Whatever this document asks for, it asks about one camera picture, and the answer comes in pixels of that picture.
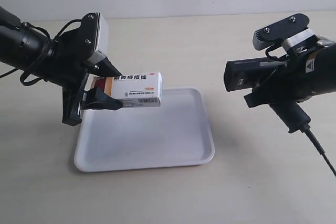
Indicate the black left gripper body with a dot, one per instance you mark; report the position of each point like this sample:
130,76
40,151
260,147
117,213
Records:
65,66

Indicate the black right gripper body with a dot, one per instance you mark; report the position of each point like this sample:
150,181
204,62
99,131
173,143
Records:
291,85

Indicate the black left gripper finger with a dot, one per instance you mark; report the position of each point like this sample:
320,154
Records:
104,68
96,99

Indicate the red white medicine box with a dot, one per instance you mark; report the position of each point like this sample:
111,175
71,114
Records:
133,90

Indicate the black handheld barcode scanner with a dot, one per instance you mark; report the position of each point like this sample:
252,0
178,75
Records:
261,75

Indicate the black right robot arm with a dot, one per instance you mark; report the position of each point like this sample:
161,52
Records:
327,63

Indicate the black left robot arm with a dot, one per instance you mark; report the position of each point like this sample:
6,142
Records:
24,46

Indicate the white plastic tray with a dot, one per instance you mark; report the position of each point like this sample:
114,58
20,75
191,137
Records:
177,133

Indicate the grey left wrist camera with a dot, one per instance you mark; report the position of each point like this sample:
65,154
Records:
96,37

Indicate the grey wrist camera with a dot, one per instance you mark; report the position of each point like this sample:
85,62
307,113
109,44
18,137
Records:
96,37
287,32

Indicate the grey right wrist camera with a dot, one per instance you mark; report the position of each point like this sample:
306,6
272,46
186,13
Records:
287,32

